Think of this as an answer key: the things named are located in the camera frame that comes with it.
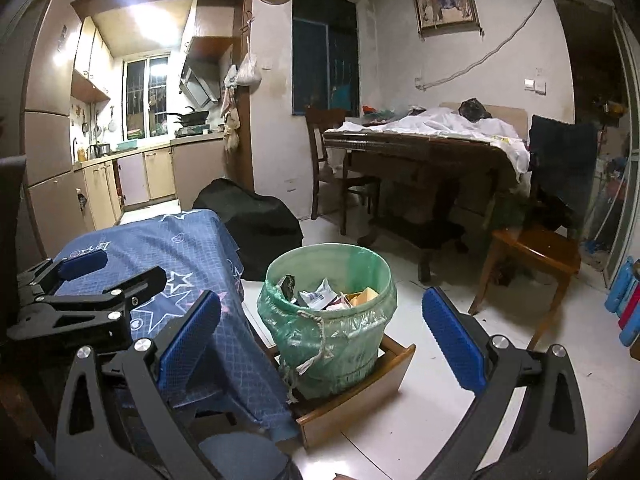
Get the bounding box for beige wall cabinet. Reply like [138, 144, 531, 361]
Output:
[71, 15, 112, 103]
[180, 0, 233, 63]

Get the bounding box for beige cloth bag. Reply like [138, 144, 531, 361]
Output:
[222, 105, 242, 153]

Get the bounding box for large black bag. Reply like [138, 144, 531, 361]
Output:
[192, 178, 304, 282]

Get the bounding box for beige rope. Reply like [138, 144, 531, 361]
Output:
[278, 309, 335, 406]

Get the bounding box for dark wooden chair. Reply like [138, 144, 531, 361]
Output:
[305, 106, 382, 235]

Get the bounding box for wooden drawer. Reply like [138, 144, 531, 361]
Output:
[265, 335, 417, 451]

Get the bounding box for beige board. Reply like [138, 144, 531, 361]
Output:
[440, 102, 528, 141]

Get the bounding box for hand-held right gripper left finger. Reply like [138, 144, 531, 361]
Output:
[54, 290, 222, 480]

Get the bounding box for dark wooden dining table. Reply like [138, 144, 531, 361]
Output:
[322, 127, 521, 283]

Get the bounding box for beige kitchen base cabinets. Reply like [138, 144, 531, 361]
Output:
[75, 137, 226, 231]

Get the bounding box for ceiling light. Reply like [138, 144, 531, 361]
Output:
[117, 2, 166, 51]

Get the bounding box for light wooden chair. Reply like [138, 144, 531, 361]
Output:
[468, 226, 582, 351]

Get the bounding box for dark window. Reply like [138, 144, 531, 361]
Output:
[291, 0, 361, 117]

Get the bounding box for black wok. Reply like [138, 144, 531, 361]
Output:
[165, 106, 210, 126]

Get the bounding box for framed elephant picture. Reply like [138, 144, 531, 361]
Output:
[411, 0, 481, 36]

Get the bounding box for white wall cable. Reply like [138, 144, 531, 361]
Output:
[417, 0, 553, 92]

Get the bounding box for person's leg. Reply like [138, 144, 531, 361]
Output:
[197, 432, 303, 480]

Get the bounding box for blue star checked tablecloth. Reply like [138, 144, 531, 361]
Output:
[52, 209, 301, 441]

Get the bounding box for dark green bag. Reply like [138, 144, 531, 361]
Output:
[458, 98, 493, 122]

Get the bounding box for green-lined trash bin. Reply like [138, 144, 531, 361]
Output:
[257, 242, 397, 401]

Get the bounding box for white packet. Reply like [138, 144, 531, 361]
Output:
[298, 278, 342, 312]

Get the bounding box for white plastic bag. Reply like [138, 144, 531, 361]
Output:
[236, 52, 262, 86]

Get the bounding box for grey refrigerator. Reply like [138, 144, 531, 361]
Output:
[22, 0, 96, 246]

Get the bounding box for kitchen window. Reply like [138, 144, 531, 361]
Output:
[122, 56, 171, 138]

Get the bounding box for dark snack wrapper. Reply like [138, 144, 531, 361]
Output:
[277, 274, 301, 306]

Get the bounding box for steel range hood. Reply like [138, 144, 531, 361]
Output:
[179, 57, 221, 108]

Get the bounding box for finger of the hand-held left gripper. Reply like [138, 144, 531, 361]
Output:
[16, 248, 109, 302]
[20, 266, 168, 327]

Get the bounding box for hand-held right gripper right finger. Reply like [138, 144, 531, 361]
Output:
[421, 286, 590, 480]

